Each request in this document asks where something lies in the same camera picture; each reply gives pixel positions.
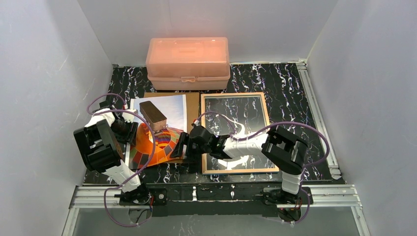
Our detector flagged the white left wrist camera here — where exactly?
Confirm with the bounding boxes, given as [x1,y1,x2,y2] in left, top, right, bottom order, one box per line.
[122,109,138,123]

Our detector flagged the hot air balloon photo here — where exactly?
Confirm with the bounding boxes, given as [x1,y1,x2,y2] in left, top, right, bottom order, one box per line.
[127,95,187,170]

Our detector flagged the clear acrylic frame sheet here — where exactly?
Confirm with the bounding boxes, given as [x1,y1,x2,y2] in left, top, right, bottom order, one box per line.
[204,96,276,170]

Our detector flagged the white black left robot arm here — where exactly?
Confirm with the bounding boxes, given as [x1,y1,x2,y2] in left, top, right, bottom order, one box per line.
[73,101,148,196]

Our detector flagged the blue wooden picture frame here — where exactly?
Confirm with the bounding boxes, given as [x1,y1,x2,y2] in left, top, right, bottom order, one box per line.
[200,92,280,176]

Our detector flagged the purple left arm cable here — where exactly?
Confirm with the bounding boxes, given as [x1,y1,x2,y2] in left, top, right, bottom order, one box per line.
[86,93,156,228]

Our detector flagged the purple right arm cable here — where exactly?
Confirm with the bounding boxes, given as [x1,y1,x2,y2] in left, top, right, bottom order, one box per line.
[192,111,330,225]

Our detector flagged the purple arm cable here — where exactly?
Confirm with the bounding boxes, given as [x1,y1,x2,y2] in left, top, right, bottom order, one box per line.
[192,111,330,225]
[86,93,156,228]

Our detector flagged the aluminium front mounting rail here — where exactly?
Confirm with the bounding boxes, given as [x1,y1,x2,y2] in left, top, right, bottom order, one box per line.
[70,183,362,208]

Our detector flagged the translucent pink plastic storage box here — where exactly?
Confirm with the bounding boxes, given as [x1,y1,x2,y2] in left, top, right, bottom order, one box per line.
[146,37,231,90]

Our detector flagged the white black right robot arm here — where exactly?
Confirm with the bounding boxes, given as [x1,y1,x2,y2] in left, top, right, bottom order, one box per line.
[171,125,308,195]

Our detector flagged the brown cardboard backing board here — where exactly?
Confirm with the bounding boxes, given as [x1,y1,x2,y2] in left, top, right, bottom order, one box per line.
[144,92,202,163]

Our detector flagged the aluminium right side rail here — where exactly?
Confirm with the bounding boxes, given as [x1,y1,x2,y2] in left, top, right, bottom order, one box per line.
[296,61,342,180]

